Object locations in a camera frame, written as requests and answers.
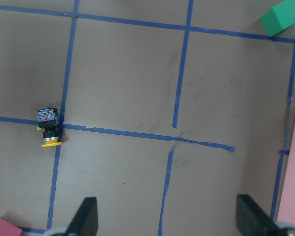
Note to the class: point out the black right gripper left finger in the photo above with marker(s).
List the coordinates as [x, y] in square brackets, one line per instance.
[85, 221]

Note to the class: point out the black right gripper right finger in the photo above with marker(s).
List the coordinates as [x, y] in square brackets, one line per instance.
[251, 220]

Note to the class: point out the yellow push button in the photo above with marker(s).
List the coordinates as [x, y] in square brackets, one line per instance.
[48, 119]

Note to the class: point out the pink foam cube centre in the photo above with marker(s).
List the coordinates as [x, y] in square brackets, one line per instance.
[7, 229]

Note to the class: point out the green foam cube far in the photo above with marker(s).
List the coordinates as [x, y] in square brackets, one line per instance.
[279, 18]

